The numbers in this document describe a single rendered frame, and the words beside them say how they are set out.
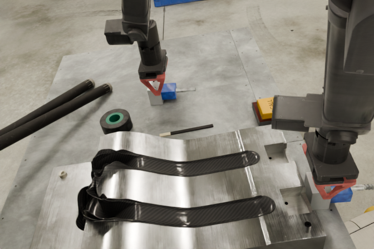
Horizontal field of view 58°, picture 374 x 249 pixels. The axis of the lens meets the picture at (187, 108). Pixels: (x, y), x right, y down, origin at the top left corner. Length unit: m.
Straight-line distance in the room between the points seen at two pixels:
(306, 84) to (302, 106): 1.84
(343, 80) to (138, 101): 0.77
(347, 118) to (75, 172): 0.56
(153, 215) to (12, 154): 1.83
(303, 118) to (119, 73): 0.75
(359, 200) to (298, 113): 1.27
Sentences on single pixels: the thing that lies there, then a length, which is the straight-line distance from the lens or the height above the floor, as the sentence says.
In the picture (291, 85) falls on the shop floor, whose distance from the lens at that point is 2.35.
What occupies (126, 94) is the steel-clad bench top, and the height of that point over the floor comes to 0.80.
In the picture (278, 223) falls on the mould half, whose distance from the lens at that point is 0.60.
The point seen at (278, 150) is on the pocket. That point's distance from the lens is 0.72.
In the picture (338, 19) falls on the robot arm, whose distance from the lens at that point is 0.18.
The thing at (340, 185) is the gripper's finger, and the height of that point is 0.89.
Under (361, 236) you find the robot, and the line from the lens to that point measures 1.34.
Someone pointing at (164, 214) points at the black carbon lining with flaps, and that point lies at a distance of 0.61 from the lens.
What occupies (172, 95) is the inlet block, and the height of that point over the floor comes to 0.83.
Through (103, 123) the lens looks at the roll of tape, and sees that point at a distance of 0.91.
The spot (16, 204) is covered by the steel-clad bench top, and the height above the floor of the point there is 0.80.
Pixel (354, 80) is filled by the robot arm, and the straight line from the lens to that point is 0.30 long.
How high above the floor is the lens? 1.40
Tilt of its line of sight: 39 degrees down
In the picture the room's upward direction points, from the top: 10 degrees counter-clockwise
